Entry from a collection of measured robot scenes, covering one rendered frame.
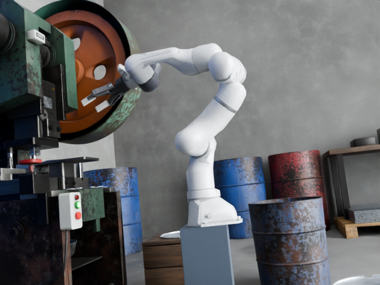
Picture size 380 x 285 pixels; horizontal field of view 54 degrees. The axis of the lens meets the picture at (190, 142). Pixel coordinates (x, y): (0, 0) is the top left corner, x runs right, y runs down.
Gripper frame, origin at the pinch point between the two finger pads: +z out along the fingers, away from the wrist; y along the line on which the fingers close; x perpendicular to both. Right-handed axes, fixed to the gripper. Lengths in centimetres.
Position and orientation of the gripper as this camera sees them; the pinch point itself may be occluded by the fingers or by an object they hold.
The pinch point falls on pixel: (91, 105)
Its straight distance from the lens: 186.2
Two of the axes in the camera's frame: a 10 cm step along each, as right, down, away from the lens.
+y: 2.3, 1.3, 9.6
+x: -4.8, -8.5, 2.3
